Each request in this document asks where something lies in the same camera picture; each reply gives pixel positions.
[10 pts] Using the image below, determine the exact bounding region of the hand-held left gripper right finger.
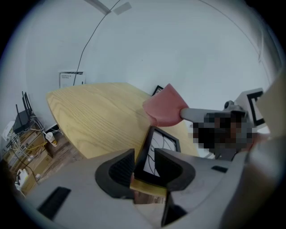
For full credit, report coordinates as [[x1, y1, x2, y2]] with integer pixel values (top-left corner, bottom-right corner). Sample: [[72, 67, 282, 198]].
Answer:
[[154, 147, 196, 193]]

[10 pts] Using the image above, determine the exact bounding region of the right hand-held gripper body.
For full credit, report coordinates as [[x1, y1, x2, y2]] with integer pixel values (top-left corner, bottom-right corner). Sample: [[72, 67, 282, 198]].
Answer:
[[223, 88, 270, 135]]

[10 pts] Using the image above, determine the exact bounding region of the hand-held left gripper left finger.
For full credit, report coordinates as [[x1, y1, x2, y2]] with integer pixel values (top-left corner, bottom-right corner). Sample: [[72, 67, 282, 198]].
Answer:
[[95, 148, 136, 199]]

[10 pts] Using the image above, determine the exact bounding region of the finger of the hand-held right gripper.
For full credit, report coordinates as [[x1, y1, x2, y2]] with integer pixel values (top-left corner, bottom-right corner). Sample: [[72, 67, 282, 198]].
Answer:
[[180, 107, 224, 123]]

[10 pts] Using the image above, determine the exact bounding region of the pink cloth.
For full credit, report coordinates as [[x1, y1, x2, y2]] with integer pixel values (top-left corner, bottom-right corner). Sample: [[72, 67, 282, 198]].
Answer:
[[143, 83, 190, 127]]

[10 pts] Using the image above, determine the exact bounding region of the person's head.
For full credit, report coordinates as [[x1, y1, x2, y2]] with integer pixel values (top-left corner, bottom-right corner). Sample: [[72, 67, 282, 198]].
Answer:
[[189, 111, 258, 155]]

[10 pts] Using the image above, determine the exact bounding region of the white paper cup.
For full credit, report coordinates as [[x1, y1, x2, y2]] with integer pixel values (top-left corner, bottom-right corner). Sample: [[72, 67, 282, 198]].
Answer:
[[45, 131, 59, 148]]

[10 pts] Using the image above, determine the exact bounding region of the large cardboard box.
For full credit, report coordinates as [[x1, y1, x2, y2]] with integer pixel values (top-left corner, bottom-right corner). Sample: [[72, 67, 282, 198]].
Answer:
[[20, 149, 55, 195]]

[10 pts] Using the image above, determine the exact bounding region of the flat cardboard box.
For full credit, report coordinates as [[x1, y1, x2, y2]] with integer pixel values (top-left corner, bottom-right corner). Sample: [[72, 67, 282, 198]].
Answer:
[[4, 128, 49, 158]]

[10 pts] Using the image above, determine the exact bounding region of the white plastic device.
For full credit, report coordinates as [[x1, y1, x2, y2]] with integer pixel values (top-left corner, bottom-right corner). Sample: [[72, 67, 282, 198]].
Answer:
[[14, 168, 29, 191]]

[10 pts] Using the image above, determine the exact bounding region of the black router with antennas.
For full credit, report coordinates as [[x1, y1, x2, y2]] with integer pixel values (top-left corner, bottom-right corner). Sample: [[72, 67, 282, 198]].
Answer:
[[13, 91, 37, 134]]

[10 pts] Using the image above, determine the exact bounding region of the grey tape strip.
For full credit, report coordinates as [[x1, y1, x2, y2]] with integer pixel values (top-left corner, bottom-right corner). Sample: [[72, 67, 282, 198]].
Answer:
[[112, 2, 133, 16]]

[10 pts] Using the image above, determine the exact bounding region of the small black picture frame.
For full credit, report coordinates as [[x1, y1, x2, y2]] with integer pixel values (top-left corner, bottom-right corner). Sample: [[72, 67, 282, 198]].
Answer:
[[152, 85, 165, 97]]

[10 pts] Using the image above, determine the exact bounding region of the bundle of white cables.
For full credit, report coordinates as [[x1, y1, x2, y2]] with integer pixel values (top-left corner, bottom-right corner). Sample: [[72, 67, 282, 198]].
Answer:
[[6, 118, 64, 157]]

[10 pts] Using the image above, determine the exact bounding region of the black cable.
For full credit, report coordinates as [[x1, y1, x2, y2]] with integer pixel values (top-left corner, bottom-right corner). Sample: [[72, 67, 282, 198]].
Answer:
[[73, 0, 122, 86]]

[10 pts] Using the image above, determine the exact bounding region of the white cable duct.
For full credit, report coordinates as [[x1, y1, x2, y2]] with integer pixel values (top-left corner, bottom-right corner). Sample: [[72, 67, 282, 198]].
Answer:
[[84, 0, 112, 14]]

